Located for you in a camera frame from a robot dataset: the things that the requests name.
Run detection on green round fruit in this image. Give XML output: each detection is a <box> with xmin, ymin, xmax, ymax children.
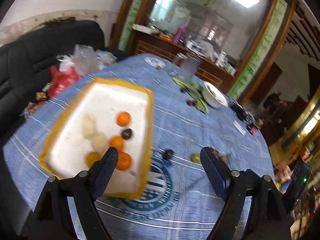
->
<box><xmin>191</xmin><ymin>154</ymin><xmax>201</xmax><ymax>164</ymax></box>

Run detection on white foam-wrapped fruit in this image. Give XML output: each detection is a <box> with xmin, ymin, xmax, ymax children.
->
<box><xmin>81</xmin><ymin>114</ymin><xmax>97</xmax><ymax>140</ymax></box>
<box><xmin>91</xmin><ymin>133</ymin><xmax>109</xmax><ymax>155</ymax></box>

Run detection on dark purple plum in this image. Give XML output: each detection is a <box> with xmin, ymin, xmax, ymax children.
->
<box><xmin>121</xmin><ymin>128</ymin><xmax>133</xmax><ymax>140</ymax></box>

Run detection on dark round fruit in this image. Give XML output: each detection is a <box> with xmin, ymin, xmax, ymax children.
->
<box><xmin>163</xmin><ymin>149</ymin><xmax>174</xmax><ymax>161</ymax></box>

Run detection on white card pack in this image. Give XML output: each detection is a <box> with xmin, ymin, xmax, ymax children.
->
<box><xmin>232</xmin><ymin>120</ymin><xmax>246</xmax><ymax>135</ymax></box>

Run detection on orange mandarin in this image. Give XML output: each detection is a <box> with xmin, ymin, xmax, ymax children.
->
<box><xmin>109</xmin><ymin>135</ymin><xmax>125</xmax><ymax>151</ymax></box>
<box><xmin>116</xmin><ymin>151</ymin><xmax>132</xmax><ymax>171</ymax></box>
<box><xmin>85</xmin><ymin>151</ymin><xmax>102</xmax><ymax>168</ymax></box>
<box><xmin>116</xmin><ymin>111</ymin><xmax>131</xmax><ymax>127</ymax></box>

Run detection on person in dark clothes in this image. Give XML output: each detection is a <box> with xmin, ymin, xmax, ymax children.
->
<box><xmin>263</xmin><ymin>91</ymin><xmax>282</xmax><ymax>115</ymax></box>

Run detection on white bowl with greens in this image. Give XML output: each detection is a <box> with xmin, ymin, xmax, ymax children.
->
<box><xmin>202</xmin><ymin>81</ymin><xmax>228</xmax><ymax>109</ymax></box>

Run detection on white tray with yellow rim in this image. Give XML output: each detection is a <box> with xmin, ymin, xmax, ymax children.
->
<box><xmin>39</xmin><ymin>77</ymin><xmax>153</xmax><ymax>199</ymax></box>

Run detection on blue plaid tablecloth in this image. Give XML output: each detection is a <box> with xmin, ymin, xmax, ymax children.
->
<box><xmin>3</xmin><ymin>54</ymin><xmax>274</xmax><ymax>239</ymax></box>

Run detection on green vegetable leaves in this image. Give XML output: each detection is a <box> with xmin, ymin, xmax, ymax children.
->
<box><xmin>172</xmin><ymin>77</ymin><xmax>209</xmax><ymax>114</ymax></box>

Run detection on red plastic bag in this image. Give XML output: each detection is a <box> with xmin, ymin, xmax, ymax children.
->
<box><xmin>47</xmin><ymin>66</ymin><xmax>79</xmax><ymax>98</ymax></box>

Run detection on clear plastic water jug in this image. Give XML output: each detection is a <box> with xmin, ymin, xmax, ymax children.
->
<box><xmin>173</xmin><ymin>53</ymin><xmax>202</xmax><ymax>83</ymax></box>

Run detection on wooden cabinet with mirror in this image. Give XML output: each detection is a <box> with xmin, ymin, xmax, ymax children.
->
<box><xmin>110</xmin><ymin>0</ymin><xmax>299</xmax><ymax>101</ymax></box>

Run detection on black sofa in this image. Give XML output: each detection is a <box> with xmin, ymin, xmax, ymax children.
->
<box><xmin>0</xmin><ymin>19</ymin><xmax>126</xmax><ymax>140</ymax></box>

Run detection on clear plastic bag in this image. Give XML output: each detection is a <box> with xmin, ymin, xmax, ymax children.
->
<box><xmin>57</xmin><ymin>44</ymin><xmax>117</xmax><ymax>76</ymax></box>

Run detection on purple bottle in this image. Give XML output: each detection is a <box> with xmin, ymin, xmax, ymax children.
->
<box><xmin>172</xmin><ymin>24</ymin><xmax>186</xmax><ymax>44</ymax></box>

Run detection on small glass dish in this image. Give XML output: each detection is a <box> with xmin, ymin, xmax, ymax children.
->
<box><xmin>144</xmin><ymin>57</ymin><xmax>165</xmax><ymax>69</ymax></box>

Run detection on black charger with cable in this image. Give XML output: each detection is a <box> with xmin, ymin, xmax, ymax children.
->
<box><xmin>229</xmin><ymin>100</ymin><xmax>254</xmax><ymax>122</ymax></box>

